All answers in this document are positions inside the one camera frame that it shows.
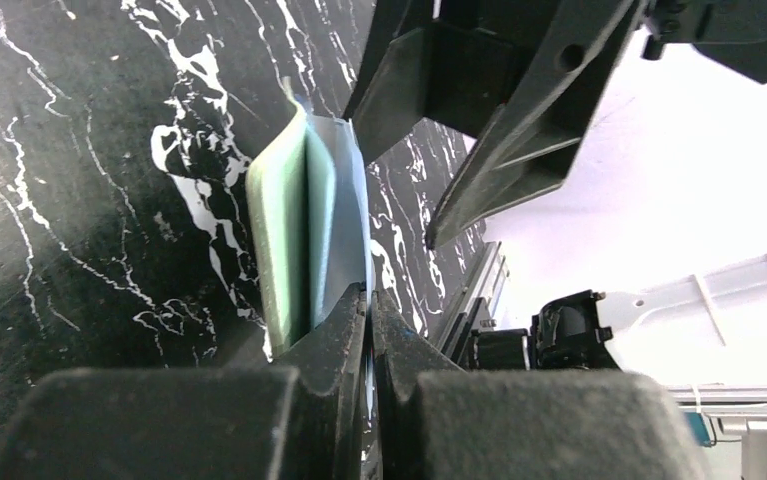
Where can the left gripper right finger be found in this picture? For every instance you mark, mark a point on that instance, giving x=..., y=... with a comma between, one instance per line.
x=438, y=421

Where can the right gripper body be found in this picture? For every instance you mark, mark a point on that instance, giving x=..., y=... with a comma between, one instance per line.
x=730, y=33

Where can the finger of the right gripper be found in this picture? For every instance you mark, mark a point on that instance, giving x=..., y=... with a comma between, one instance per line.
x=530, y=142
x=452, y=62

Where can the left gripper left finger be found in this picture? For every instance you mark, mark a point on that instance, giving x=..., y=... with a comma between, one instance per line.
x=296, y=418

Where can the green card holder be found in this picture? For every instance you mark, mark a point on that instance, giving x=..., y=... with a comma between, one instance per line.
x=309, y=211

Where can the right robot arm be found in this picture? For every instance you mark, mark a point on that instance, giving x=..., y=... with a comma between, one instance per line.
x=682, y=333

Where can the aluminium frame rail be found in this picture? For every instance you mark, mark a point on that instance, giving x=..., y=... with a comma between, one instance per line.
x=475, y=305

